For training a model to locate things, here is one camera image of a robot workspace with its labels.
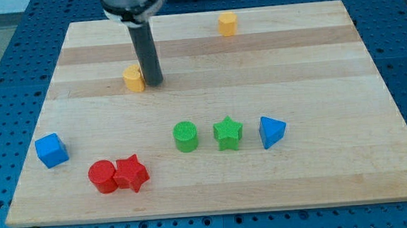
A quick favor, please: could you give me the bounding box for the yellow hexagon block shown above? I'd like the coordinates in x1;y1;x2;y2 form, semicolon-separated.
218;11;237;37

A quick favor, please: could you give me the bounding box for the wooden board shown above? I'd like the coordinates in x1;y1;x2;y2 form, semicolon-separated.
6;1;407;228

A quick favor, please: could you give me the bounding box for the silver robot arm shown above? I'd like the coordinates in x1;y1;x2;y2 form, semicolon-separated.
100;0;166;87

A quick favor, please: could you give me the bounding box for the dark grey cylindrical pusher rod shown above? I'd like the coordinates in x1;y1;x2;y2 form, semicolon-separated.
129;23;163;87

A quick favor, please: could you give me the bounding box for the green cylinder block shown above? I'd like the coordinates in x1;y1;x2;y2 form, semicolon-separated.
172;121;199;152

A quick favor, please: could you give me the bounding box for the red cylinder block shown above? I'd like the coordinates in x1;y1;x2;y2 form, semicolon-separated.
88;160;118;193

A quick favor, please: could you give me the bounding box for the yellow heart block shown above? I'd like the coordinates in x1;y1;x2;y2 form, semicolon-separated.
122;64;146;92

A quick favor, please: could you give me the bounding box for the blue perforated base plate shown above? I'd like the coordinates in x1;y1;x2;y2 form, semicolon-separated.
0;0;407;228

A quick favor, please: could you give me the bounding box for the blue triangle block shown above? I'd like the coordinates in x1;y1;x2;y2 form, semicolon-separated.
259;116;287;149

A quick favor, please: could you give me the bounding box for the red star block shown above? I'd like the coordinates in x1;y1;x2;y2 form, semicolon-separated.
113;154;150;193

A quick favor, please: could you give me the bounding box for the green star block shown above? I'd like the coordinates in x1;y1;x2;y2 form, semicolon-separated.
213;116;243;150

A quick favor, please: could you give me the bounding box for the blue cube block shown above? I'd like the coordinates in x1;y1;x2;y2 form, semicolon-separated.
35;133;69;169

